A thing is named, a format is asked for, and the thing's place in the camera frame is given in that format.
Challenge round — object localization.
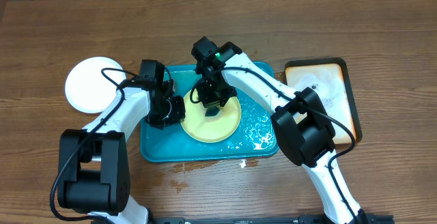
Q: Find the green yellow sponge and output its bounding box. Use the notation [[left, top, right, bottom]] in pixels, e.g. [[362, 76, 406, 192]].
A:
[[205, 107, 221, 117]]

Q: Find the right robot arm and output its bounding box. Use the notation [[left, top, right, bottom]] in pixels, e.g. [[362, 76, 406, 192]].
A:
[[190, 37, 369, 223]]

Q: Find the black baking tray with suds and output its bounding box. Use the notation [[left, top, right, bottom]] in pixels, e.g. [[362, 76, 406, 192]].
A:
[[285, 57, 363, 142]]

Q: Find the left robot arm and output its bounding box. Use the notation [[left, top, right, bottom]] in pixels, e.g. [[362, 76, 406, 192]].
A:
[[49, 57, 185, 223]]

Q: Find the teal plastic tray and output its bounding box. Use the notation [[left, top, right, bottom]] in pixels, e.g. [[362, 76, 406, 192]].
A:
[[139, 61, 280, 163]]

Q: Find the white plate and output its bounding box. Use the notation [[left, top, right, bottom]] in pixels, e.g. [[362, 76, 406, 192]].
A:
[[64, 57, 126, 113]]

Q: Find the yellow-green plate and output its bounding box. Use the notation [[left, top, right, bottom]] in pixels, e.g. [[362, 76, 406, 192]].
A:
[[181, 91, 242, 143]]

